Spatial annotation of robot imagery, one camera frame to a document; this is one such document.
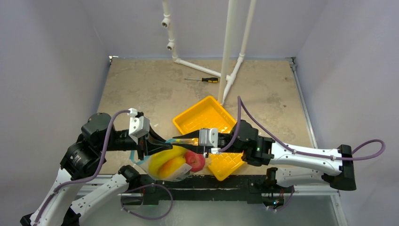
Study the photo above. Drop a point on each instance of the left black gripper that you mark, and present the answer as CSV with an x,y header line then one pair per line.
x,y
154,143

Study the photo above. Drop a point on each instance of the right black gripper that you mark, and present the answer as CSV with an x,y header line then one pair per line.
x,y
203,149

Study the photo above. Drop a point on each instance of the yellow banana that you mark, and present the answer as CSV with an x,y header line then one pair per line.
x,y
158,159

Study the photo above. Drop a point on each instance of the red apple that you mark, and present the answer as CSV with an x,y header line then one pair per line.
x,y
196,161

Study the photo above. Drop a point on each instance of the clear zip top bag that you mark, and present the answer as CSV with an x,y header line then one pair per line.
x,y
180,174

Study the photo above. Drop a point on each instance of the orange yellow mango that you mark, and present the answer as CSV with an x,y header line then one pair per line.
x,y
170,167

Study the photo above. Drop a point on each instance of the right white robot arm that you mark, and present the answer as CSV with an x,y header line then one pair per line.
x,y
307,165

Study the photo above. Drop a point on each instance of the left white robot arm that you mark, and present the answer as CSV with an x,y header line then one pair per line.
x,y
82,163

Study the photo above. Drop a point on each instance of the yellow plastic tray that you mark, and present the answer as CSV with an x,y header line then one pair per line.
x,y
208,113

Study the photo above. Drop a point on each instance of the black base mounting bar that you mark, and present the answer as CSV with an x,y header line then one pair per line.
x,y
252,189

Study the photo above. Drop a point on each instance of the black yellow screwdriver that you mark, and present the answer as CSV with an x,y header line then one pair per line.
x,y
210,79

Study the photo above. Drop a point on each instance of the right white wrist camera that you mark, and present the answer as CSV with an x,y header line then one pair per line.
x,y
208,139

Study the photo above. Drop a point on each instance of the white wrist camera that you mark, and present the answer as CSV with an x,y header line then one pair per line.
x,y
208,139
139,125

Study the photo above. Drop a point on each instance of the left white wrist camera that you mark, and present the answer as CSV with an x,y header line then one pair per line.
x,y
139,125

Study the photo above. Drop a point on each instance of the white pvc pipe frame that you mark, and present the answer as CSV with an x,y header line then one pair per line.
x,y
225,81

